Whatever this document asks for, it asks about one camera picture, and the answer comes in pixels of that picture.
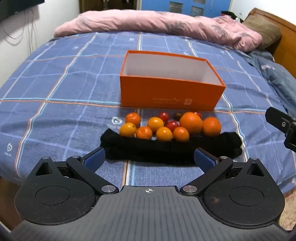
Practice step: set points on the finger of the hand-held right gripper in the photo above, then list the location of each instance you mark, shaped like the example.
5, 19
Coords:
276, 118
291, 139

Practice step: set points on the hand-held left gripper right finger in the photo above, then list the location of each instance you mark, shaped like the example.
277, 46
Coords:
203, 160

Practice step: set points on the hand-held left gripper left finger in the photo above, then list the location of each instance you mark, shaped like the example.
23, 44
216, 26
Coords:
94, 158

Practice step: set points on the pile of mandarin oranges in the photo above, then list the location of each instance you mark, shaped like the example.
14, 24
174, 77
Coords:
190, 122

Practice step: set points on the red cherry tomato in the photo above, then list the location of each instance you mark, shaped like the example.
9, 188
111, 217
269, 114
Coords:
163, 116
198, 114
172, 126

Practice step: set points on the orange cardboard box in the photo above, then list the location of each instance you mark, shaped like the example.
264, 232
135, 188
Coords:
166, 92

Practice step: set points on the blue denim cloth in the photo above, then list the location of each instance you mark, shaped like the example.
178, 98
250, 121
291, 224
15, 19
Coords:
277, 76

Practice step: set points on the black knitted cloth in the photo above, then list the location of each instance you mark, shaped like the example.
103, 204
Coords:
161, 150

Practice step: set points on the dark brown cherry tomato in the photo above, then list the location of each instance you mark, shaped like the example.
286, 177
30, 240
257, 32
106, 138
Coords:
178, 115

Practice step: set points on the blue plaid bedsheet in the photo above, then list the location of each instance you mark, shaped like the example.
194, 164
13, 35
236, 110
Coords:
69, 92

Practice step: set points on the wooden headboard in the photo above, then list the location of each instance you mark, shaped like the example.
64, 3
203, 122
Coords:
286, 41

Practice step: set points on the brown pillow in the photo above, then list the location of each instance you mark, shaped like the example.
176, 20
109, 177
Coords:
263, 30

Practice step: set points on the dark clothing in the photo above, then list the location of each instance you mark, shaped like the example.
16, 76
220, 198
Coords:
231, 15

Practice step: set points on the blue cabinet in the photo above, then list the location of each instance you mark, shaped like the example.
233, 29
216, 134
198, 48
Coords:
185, 7

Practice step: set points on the pink quilt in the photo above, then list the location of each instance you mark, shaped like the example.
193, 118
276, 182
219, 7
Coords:
150, 23

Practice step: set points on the brown wooden door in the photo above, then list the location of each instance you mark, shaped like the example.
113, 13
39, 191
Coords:
108, 5

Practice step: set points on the black television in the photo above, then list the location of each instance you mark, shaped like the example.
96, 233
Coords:
13, 7

